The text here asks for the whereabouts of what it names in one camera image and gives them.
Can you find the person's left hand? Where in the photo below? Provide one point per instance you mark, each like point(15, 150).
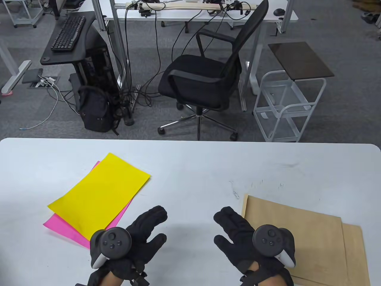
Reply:
point(143, 238)

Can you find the person's right hand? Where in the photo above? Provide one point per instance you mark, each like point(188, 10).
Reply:
point(235, 232)

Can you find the black VR controller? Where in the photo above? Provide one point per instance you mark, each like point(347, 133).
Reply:
point(113, 241)
point(268, 241)

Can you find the yellow paper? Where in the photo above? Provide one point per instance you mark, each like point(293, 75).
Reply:
point(98, 193)

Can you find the brown A4 envelope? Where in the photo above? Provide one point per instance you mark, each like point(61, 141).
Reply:
point(355, 256)
point(312, 238)

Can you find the pink paper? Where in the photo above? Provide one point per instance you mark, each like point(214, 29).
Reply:
point(59, 223)

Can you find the person's left forearm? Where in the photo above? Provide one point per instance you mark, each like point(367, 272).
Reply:
point(111, 280)

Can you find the person's right forearm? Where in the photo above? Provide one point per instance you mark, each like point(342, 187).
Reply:
point(268, 280)

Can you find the black bottle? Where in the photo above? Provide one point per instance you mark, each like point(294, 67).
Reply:
point(128, 117)

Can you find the black backpack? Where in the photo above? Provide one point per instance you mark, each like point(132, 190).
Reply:
point(95, 113)

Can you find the black office chair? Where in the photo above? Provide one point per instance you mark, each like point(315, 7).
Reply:
point(196, 80)

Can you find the black computer tower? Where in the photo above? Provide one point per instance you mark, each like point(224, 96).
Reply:
point(101, 65)

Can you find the floor socket box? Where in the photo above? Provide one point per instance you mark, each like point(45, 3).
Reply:
point(44, 83)

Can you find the white cart with dark top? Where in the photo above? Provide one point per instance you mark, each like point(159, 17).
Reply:
point(300, 59)

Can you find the black floor plate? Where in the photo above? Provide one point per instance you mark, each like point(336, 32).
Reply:
point(31, 76)

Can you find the black keyboard workstation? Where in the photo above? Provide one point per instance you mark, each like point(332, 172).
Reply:
point(49, 58)

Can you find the white desk leg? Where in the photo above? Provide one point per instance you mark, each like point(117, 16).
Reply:
point(18, 74)

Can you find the black keyboard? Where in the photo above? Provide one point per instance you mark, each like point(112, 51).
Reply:
point(67, 34)

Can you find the white desk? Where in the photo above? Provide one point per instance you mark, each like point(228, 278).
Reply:
point(178, 15)

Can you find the black computer mouse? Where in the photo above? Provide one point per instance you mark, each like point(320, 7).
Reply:
point(279, 12)

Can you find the white metal rack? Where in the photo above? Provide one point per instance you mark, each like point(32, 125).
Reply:
point(29, 21)

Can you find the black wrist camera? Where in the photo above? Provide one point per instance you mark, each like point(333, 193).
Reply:
point(140, 278)
point(248, 277)

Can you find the silver aluminium frame post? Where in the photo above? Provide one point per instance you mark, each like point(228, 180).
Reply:
point(117, 35)

